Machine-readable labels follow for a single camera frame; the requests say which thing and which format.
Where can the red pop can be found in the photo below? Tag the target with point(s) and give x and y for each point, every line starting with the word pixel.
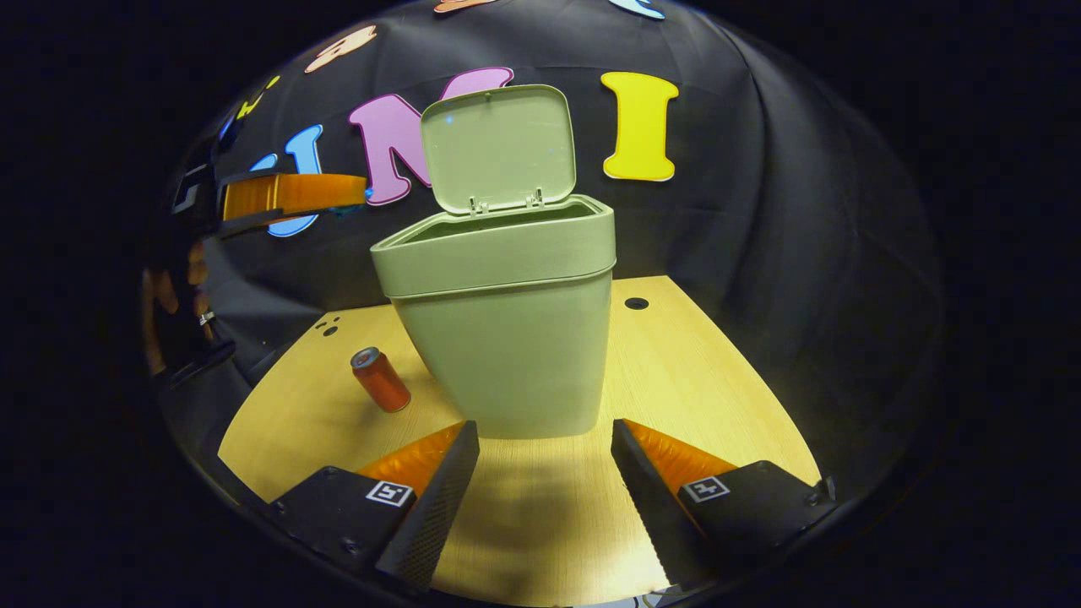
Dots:
pixel 382 384

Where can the black backdrop cloth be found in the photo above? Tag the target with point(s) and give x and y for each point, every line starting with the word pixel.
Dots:
pixel 760 211

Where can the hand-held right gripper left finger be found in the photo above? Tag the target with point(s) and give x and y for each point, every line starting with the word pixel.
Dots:
pixel 435 515

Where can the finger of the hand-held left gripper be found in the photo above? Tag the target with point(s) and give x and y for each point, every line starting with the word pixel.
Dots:
pixel 296 194

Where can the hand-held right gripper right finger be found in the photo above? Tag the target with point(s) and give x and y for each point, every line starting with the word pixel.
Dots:
pixel 654 515

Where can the green desktop garbage bin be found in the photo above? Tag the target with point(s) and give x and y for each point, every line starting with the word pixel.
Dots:
pixel 507 338

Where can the blue paper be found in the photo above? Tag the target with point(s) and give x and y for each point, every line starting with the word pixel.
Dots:
pixel 369 194

